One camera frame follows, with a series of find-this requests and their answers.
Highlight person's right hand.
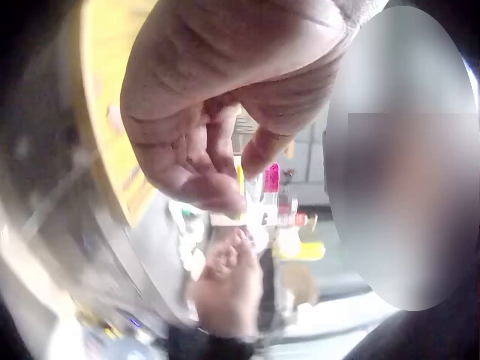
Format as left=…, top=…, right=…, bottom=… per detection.
left=189, top=229, right=264, bottom=339

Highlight person's left hand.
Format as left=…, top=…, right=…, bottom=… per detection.
left=120, top=0, right=390, bottom=222

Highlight person's left thumb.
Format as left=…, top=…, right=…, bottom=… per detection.
left=242, top=126, right=297, bottom=181

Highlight person's left fingers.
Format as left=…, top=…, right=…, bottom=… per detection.
left=126, top=101, right=249, bottom=222

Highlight person's right fingers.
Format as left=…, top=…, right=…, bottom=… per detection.
left=204, top=229, right=260, bottom=280

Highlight small beige box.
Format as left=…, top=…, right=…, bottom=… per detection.
left=209, top=213, right=249, bottom=228

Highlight yellow packet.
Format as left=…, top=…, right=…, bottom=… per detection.
left=272, top=241, right=325, bottom=261

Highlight red label bottle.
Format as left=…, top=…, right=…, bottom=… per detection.
left=277, top=209, right=319, bottom=228

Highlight brown rounded object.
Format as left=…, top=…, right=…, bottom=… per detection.
left=281, top=262, right=319, bottom=305

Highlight black wrist band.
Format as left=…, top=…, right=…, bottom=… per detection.
left=168, top=325, right=260, bottom=360

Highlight yellow board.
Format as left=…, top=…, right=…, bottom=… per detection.
left=81, top=0, right=162, bottom=228

